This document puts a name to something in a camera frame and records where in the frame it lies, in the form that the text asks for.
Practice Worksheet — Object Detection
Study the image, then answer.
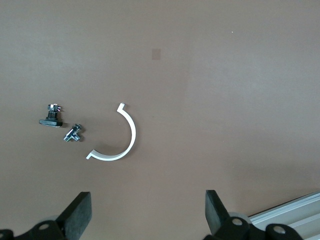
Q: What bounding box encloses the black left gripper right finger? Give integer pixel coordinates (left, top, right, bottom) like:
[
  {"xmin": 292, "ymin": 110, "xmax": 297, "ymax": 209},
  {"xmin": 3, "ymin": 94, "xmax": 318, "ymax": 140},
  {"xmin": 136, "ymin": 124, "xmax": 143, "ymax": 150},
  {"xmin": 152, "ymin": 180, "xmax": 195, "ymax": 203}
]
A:
[{"xmin": 204, "ymin": 189, "xmax": 253, "ymax": 240}]

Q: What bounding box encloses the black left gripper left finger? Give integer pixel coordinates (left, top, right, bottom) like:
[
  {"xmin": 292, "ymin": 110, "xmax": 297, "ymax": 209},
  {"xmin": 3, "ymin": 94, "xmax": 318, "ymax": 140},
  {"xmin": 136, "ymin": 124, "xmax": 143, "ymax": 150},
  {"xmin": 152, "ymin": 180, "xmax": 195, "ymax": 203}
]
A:
[{"xmin": 14, "ymin": 191, "xmax": 93, "ymax": 240}]

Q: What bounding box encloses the small chrome metal fitting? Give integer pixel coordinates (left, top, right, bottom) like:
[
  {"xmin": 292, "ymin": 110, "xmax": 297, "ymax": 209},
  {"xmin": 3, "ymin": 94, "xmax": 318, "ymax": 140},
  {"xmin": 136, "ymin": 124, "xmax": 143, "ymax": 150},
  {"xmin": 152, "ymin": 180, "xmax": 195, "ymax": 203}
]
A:
[{"xmin": 63, "ymin": 123, "xmax": 85, "ymax": 143}]

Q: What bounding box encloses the aluminium frame rail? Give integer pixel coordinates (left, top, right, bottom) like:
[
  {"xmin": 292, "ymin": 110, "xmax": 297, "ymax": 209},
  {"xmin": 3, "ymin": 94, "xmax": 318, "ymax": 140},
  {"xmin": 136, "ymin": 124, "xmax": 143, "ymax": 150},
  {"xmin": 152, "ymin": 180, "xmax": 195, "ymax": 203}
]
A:
[{"xmin": 248, "ymin": 191, "xmax": 320, "ymax": 240}]

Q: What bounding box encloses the black push button switch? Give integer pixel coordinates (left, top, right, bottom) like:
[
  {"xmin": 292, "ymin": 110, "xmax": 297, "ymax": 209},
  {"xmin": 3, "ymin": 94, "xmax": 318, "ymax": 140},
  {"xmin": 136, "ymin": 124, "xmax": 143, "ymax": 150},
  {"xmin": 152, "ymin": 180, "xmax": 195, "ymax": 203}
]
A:
[{"xmin": 38, "ymin": 103, "xmax": 64, "ymax": 128}]

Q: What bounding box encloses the white plastic half ring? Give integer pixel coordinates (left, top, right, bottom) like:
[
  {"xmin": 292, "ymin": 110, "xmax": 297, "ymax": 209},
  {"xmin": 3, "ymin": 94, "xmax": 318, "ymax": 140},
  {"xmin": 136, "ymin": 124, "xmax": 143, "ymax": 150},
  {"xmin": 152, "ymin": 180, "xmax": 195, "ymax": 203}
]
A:
[{"xmin": 85, "ymin": 102, "xmax": 137, "ymax": 162}]

